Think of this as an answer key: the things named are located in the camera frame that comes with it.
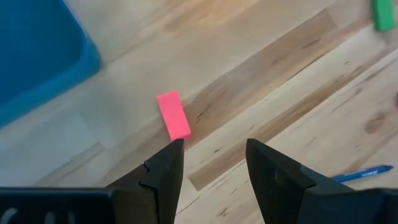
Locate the green eraser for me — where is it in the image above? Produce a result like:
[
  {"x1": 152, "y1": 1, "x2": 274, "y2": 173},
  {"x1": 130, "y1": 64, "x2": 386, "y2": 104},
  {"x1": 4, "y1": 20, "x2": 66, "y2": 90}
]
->
[{"x1": 369, "y1": 0, "x2": 398, "y2": 32}]

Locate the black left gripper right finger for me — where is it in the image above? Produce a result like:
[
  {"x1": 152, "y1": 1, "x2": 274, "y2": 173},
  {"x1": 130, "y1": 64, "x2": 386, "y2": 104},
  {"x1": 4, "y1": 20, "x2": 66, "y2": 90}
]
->
[{"x1": 244, "y1": 138, "x2": 355, "y2": 224}]

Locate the dark blue crayon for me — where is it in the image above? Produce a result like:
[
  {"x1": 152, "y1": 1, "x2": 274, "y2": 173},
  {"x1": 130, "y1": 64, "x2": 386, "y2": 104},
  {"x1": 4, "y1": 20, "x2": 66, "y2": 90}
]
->
[{"x1": 331, "y1": 164, "x2": 395, "y2": 184}]

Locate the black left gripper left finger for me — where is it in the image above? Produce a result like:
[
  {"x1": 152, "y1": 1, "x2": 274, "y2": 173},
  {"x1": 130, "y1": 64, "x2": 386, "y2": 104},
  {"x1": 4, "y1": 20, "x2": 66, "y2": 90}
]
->
[{"x1": 106, "y1": 138, "x2": 185, "y2": 224}]

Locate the blue plastic bin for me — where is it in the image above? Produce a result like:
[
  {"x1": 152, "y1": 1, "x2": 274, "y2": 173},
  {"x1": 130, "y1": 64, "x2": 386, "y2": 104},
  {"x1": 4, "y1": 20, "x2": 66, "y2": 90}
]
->
[{"x1": 0, "y1": 0, "x2": 102, "y2": 130}]

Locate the pink eraser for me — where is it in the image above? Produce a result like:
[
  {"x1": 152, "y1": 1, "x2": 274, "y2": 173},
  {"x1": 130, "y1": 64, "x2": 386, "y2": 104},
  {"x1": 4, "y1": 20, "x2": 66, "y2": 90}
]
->
[{"x1": 155, "y1": 90, "x2": 192, "y2": 142}]

